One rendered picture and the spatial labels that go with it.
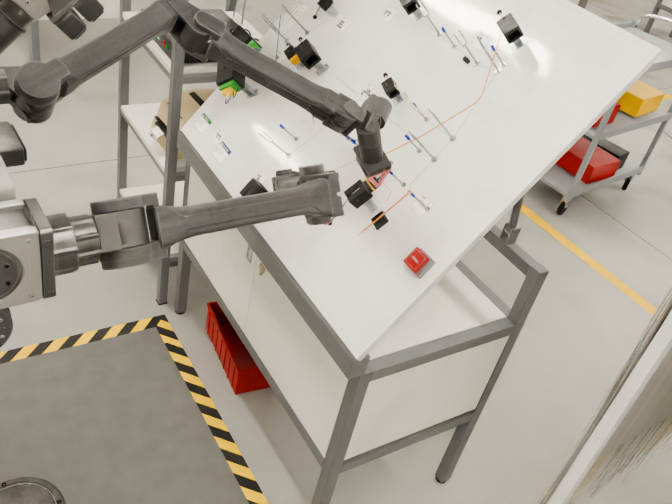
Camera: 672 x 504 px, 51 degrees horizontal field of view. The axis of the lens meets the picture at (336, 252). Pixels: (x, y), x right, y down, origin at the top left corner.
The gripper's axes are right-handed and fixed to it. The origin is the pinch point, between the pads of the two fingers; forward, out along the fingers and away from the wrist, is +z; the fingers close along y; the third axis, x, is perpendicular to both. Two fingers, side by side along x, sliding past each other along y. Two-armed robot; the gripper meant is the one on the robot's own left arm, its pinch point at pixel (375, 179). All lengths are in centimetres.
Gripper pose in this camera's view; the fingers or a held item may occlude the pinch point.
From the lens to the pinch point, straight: 185.3
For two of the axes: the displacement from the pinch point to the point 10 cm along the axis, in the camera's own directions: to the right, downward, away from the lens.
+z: 1.4, 5.7, 8.1
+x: -9.2, 3.7, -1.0
